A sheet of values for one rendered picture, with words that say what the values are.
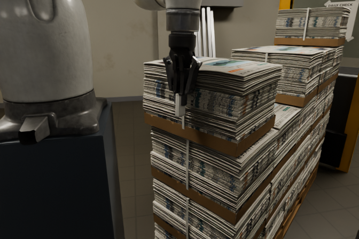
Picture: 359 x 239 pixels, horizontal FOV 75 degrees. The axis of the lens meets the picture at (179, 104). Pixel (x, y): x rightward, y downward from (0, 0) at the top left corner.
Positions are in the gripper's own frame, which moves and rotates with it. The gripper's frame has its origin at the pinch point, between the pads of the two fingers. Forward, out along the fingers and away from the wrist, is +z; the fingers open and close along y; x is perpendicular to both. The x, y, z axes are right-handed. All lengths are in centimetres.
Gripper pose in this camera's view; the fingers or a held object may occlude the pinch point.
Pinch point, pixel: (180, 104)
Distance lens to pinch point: 69.1
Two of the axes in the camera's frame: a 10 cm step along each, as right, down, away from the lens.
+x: -6.6, 2.1, -7.2
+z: -0.2, 9.6, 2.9
